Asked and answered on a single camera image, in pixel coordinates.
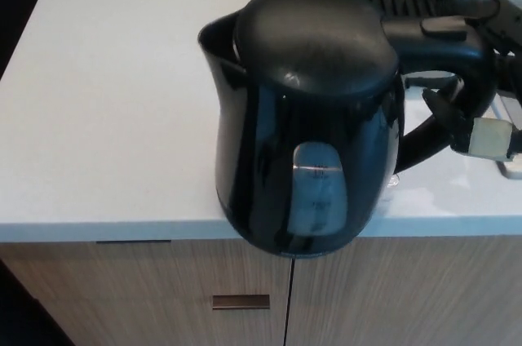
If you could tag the black electric kettle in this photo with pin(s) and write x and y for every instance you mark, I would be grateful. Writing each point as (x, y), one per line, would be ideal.
(306, 117)

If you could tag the dark appliance beside cabinet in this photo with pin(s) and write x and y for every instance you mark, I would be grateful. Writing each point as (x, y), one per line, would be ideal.
(20, 321)

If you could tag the wood cabinet door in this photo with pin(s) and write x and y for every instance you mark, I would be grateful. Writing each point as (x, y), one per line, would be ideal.
(408, 293)

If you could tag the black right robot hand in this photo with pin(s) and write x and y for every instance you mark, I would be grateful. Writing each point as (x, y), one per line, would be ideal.
(507, 27)

